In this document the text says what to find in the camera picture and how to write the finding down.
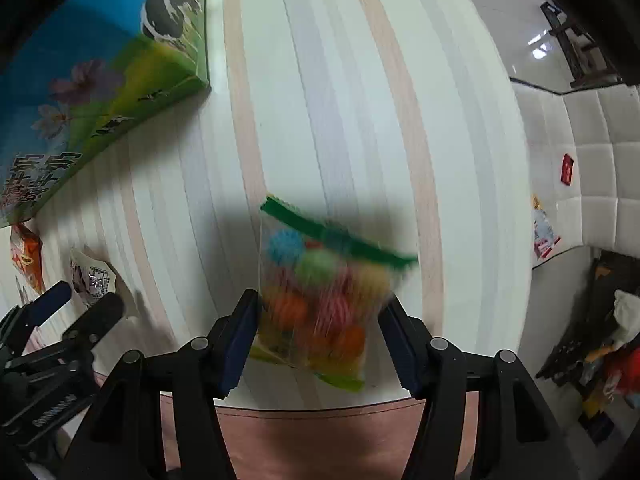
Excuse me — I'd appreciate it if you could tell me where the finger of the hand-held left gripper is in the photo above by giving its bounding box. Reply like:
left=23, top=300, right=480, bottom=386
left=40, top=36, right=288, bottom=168
left=0, top=280, right=72, bottom=362
left=9, top=291, right=125, bottom=374

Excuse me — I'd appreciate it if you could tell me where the pink and white packet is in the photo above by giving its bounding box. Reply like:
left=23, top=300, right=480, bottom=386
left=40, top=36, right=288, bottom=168
left=530, top=194, right=562, bottom=261

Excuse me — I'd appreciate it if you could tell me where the printed cardboard box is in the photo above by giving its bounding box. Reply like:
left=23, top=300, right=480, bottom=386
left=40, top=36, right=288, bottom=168
left=0, top=0, right=211, bottom=229

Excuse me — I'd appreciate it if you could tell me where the striped pink cat tablecloth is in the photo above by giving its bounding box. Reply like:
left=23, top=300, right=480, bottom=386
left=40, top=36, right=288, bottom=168
left=0, top=0, right=534, bottom=480

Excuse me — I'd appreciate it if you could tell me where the red bag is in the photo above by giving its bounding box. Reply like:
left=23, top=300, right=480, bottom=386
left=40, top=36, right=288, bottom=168
left=599, top=349, right=640, bottom=403

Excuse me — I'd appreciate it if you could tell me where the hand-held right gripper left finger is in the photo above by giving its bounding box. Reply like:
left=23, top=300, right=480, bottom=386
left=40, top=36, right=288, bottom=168
left=65, top=288, right=259, bottom=480

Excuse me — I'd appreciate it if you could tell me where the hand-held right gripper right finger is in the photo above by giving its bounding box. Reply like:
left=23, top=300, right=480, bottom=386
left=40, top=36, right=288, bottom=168
left=379, top=295, right=582, bottom=480

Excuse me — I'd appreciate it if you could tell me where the dark wooden chair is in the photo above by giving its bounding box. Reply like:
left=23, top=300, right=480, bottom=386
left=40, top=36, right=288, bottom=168
left=540, top=0, right=626, bottom=94

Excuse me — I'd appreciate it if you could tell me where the orange panda snack packet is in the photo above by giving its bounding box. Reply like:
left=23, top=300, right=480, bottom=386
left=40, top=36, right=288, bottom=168
left=9, top=222, right=46, bottom=295

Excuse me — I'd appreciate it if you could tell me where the white goose plush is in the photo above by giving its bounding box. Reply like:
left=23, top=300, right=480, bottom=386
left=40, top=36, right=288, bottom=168
left=606, top=289, right=640, bottom=352

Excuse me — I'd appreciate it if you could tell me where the large white padded chair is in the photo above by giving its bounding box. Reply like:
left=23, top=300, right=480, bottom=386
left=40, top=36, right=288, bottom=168
left=509, top=77, right=640, bottom=272

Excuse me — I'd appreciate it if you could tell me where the clear bag of colourful balls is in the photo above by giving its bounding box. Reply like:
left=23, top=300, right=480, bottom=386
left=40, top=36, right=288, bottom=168
left=248, top=194, right=420, bottom=394

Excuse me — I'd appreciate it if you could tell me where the small white silver snack packet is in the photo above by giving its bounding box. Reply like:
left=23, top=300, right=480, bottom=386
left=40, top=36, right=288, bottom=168
left=70, top=247, right=119, bottom=311

